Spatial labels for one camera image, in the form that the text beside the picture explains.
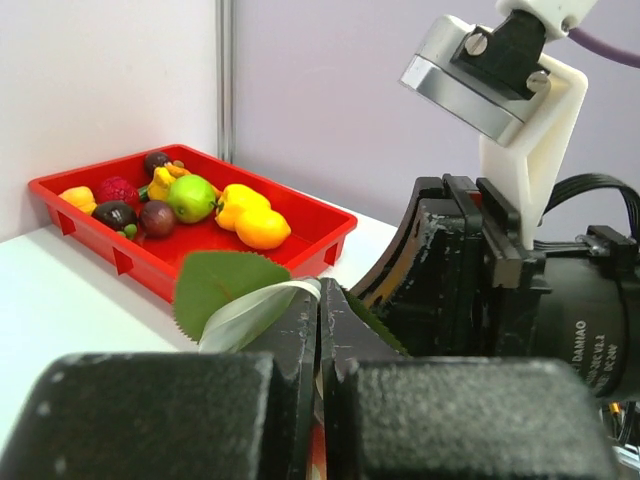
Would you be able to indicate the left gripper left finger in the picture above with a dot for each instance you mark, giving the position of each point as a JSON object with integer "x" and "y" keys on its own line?
{"x": 246, "y": 415}

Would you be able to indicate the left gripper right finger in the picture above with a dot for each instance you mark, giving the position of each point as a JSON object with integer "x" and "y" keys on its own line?
{"x": 391, "y": 417}

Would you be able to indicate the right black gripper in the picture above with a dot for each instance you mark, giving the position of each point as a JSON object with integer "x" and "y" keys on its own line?
{"x": 456, "y": 279}

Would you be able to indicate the lychee bunch with leaves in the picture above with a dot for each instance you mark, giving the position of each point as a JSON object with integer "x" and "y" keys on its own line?
{"x": 211, "y": 279}

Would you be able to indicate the clear zip bag with pattern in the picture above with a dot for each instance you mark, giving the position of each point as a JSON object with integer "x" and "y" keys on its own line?
{"x": 238, "y": 323}

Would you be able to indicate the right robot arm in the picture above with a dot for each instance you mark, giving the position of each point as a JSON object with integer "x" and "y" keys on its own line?
{"x": 590, "y": 318}

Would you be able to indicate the red plastic tray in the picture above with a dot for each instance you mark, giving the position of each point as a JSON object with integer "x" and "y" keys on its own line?
{"x": 315, "y": 244}

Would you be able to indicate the yellow lemon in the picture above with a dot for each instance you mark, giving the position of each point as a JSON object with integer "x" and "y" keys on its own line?
{"x": 262, "y": 229}

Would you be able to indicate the purple passion fruit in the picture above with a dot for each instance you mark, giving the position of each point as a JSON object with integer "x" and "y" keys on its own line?
{"x": 157, "y": 219}

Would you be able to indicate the yellow bell pepper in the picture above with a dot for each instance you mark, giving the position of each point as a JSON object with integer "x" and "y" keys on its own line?
{"x": 234, "y": 200}

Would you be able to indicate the green apple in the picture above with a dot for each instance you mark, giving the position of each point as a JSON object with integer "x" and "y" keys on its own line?
{"x": 192, "y": 198}

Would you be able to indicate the dark mangosteen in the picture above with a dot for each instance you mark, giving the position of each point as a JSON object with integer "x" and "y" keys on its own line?
{"x": 118, "y": 216}

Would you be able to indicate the red raspberry fruit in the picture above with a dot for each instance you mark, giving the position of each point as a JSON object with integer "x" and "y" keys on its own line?
{"x": 116, "y": 189}

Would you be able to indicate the orange small bell pepper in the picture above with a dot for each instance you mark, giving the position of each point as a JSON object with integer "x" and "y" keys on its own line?
{"x": 80, "y": 197}

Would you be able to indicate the dark red plum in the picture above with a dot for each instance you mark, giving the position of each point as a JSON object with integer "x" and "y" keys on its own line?
{"x": 155, "y": 159}

